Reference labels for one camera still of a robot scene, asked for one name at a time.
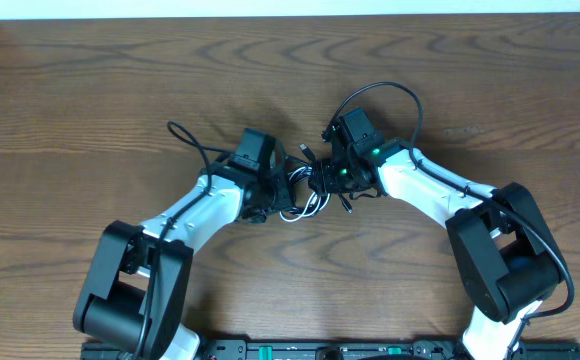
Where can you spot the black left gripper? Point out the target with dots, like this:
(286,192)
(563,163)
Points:
(286,196)

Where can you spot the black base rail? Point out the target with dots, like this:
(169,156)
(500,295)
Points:
(435,349)

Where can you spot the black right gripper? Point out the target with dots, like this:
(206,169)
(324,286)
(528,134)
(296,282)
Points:
(322,174)

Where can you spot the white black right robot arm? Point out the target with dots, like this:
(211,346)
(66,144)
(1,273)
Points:
(510,265)

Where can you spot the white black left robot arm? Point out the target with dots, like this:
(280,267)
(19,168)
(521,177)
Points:
(136,285)

